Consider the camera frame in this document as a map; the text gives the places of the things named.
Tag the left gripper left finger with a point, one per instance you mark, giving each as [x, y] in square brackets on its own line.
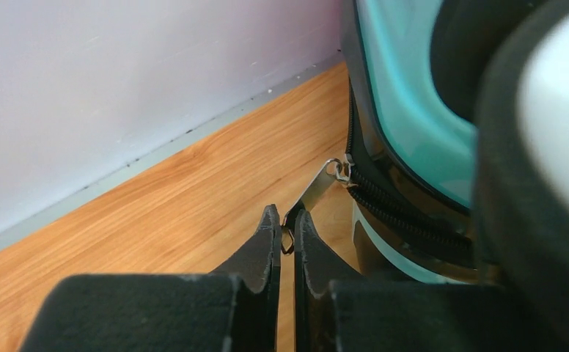
[232, 308]

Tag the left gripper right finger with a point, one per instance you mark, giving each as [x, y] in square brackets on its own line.
[338, 309]

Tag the silver zipper pull tab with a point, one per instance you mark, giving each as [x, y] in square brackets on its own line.
[332, 171]

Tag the pink and teal kids suitcase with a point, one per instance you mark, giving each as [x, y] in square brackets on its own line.
[459, 138]

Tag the aluminium frame rail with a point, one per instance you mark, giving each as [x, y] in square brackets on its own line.
[142, 163]

